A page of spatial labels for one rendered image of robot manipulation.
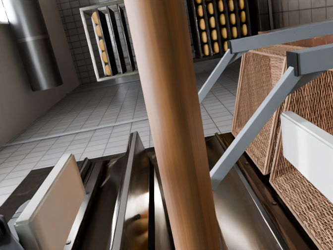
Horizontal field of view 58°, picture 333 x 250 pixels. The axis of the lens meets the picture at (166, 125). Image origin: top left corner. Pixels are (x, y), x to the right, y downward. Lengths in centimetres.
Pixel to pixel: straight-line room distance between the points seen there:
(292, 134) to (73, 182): 13
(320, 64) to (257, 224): 64
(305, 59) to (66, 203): 51
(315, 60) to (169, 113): 48
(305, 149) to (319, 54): 45
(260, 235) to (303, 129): 90
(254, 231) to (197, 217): 90
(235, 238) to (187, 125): 95
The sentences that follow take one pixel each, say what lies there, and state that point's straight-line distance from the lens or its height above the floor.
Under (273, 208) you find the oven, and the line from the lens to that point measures 119.
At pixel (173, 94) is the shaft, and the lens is 15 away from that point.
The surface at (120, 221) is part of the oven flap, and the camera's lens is 99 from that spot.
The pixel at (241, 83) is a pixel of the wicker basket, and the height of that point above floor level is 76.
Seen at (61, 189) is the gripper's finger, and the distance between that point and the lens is 17.
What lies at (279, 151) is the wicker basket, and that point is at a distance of 123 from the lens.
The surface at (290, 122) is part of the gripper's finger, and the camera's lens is 18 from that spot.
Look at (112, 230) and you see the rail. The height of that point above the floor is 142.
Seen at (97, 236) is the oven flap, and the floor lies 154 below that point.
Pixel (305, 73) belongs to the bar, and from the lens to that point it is 61.
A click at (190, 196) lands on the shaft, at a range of 18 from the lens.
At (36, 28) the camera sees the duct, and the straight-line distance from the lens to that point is 328.
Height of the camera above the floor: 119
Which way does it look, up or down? 1 degrees up
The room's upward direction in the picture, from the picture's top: 101 degrees counter-clockwise
